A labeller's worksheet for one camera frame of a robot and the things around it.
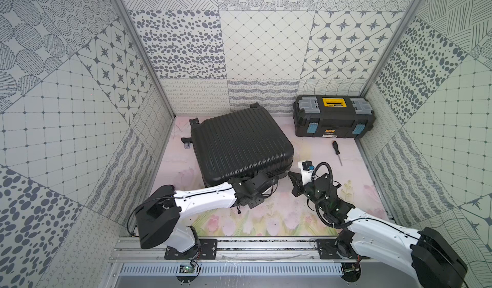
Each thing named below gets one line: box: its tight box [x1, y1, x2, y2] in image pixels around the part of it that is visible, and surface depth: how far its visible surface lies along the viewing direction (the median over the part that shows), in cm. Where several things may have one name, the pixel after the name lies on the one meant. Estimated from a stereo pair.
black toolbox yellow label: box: [292, 94, 376, 139], surface depth 103 cm
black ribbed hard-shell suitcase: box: [181, 103, 295, 187], surface depth 84 cm
